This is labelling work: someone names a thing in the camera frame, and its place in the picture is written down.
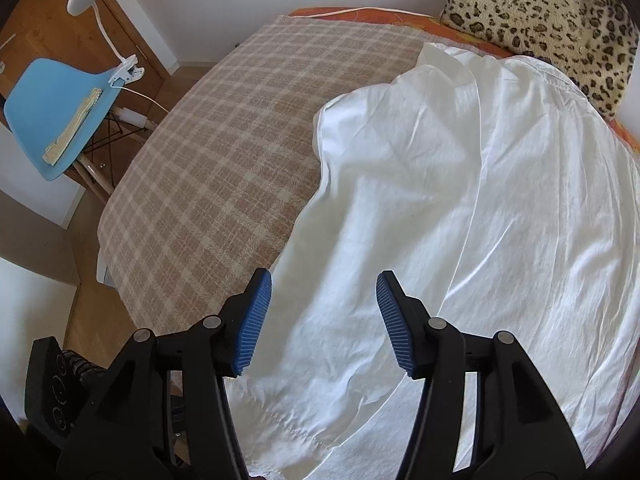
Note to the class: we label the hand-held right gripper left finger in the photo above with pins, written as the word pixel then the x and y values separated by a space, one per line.
pixel 254 321

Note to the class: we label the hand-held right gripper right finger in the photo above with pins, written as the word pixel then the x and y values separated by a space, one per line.
pixel 395 320

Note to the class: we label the white shirt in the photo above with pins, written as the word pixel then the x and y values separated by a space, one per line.
pixel 450 210

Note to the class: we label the beige plaid blanket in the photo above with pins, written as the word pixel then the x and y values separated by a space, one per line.
pixel 215 170

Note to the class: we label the folded beige cloth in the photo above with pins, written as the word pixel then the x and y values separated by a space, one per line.
pixel 72 127

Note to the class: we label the blue chair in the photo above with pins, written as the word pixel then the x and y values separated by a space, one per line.
pixel 60 105

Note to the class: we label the orange floral bed sheet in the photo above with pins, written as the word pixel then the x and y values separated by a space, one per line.
pixel 380 16

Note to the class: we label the leopard print cushion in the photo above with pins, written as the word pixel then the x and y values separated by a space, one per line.
pixel 540 20

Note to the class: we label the wooden door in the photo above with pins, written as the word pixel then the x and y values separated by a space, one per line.
pixel 60 25

